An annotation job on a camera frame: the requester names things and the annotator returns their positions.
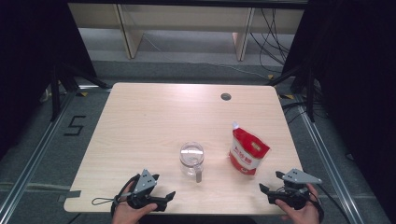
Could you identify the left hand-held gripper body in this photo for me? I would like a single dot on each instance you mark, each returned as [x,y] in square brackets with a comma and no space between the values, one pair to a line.
[144,182]

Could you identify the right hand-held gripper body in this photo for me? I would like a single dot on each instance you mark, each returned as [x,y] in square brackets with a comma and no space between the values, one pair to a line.
[297,177]

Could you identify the red and white spouted pouch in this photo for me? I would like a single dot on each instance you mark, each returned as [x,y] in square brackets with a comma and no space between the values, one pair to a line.
[247,152]

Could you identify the clear glass measuring cup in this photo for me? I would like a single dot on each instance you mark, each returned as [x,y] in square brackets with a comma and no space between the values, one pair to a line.
[191,157]

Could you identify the person's left hand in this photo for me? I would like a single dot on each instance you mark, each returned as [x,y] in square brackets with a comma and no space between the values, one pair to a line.
[126,214]

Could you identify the person's right hand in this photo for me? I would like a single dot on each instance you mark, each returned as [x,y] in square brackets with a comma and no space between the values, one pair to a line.
[303,216]

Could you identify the grey tape strip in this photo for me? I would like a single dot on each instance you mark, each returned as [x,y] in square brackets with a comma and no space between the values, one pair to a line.
[70,195]

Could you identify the yellow black tape marker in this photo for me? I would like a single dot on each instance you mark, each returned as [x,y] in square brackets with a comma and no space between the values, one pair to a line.
[287,96]
[270,76]
[82,93]

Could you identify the black metal stand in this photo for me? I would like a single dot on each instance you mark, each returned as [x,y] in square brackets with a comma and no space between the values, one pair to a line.
[310,93]
[56,93]

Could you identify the grey round table grommet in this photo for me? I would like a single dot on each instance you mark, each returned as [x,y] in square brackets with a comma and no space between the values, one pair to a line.
[226,96]

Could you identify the black curtain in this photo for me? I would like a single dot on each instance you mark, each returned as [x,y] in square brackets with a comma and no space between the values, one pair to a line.
[28,62]
[358,77]

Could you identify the light wooden desk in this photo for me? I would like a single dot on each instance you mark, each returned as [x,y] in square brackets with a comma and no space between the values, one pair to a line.
[186,17]

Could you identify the aluminium floor rail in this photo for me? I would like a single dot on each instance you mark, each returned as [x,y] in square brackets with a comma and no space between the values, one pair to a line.
[330,161]
[34,155]

